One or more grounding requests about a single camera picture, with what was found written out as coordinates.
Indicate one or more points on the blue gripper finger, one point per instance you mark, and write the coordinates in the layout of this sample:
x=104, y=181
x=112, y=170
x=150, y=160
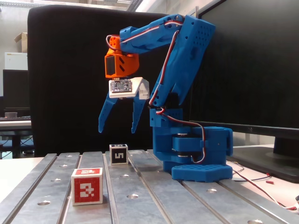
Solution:
x=106, y=114
x=137, y=114

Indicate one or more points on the black cube with white marker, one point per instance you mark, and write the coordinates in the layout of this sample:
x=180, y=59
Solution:
x=119, y=155

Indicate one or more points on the blue orange robot arm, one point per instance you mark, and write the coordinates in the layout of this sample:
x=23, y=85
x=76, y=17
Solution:
x=187, y=58

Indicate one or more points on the red cube with white marker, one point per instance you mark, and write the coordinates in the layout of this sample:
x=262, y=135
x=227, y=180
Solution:
x=78, y=196

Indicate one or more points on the black fabric panel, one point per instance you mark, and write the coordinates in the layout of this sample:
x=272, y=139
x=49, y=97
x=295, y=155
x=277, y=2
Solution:
x=70, y=70

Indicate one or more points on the dark keyboard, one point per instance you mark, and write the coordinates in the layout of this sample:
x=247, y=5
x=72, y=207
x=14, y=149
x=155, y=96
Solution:
x=16, y=118

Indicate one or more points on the grey background desk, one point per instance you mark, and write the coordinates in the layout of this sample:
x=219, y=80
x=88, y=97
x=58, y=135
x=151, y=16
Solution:
x=14, y=124

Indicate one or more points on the black background monitor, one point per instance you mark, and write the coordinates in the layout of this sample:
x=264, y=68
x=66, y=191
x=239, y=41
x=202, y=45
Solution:
x=16, y=88

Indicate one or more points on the grey tape roll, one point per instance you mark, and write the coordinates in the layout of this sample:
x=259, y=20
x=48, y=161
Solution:
x=10, y=115

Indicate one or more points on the brown cardboard box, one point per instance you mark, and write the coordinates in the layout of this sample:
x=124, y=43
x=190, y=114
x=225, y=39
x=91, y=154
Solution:
x=23, y=43

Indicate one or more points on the black Dell monitor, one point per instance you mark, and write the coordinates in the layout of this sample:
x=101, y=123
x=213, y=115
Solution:
x=257, y=70

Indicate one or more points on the aluminium slotted base plate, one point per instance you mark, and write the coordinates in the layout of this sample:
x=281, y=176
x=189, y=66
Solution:
x=151, y=205

